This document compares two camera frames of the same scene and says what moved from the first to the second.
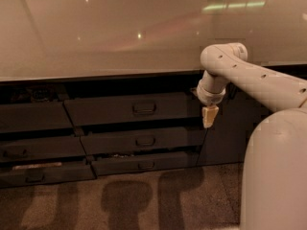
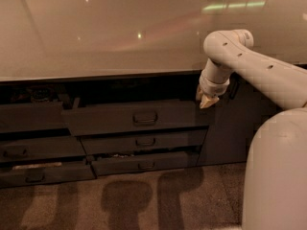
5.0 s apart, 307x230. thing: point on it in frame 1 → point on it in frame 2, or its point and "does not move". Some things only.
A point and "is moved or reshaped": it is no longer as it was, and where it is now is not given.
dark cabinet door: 225,141 does not move
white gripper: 209,98 does not move
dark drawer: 133,105 is moved or reshaped
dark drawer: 20,177 does not move
